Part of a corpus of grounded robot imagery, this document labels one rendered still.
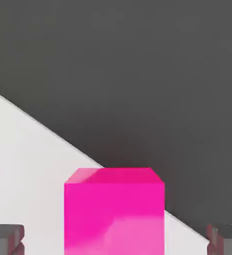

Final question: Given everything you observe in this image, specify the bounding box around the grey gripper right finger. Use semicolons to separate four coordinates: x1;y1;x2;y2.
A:
206;223;232;255

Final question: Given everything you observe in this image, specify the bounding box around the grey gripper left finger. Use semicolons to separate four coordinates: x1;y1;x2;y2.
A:
0;224;25;255

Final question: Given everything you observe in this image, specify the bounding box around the small pink cube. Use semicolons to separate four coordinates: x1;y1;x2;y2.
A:
63;167;165;255

